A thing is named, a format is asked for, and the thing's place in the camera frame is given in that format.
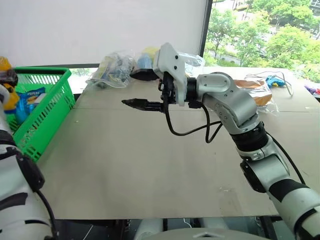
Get yellow minion toy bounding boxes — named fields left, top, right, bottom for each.
left=0, top=55, right=20, bottom=112

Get blue and yellow toy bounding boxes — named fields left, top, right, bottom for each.
left=137, top=46, right=160, bottom=71

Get blue snack bag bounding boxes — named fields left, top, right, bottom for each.
left=15, top=86, right=47, bottom=125

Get green plastic basket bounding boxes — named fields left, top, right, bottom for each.
left=11, top=66, right=76, bottom=163

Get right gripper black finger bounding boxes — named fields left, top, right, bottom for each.
left=121, top=98, right=165, bottom=108
left=128, top=104, right=166, bottom=114

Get orange item in clear bag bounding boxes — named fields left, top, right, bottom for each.
left=234, top=77, right=279, bottom=117

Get blue glue gun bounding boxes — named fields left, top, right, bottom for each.
left=264, top=74, right=286, bottom=89

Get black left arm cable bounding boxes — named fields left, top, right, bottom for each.
left=34, top=189, right=60, bottom=240

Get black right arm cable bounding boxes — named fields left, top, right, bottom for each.
left=163, top=101, right=224, bottom=144

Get purple object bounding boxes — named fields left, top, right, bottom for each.
left=303, top=83, right=320, bottom=101

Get crumpled clear plastic bag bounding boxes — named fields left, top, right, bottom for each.
left=184, top=53, right=206, bottom=77

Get blue tool with cable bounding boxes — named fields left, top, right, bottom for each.
left=245, top=70, right=295, bottom=97

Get clear bag of small items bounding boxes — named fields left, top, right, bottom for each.
left=85, top=50, right=138, bottom=90

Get black flat object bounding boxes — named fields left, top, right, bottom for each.
left=129, top=68, right=160, bottom=82

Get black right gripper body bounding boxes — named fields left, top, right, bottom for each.
left=157, top=71, right=177, bottom=105

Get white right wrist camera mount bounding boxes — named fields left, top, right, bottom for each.
left=152, top=42, right=201, bottom=107

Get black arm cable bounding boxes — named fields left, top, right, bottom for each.
left=163, top=101, right=224, bottom=144
left=34, top=189, right=60, bottom=240

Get dark window frame post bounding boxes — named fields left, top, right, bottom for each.
left=199, top=0, right=214, bottom=66

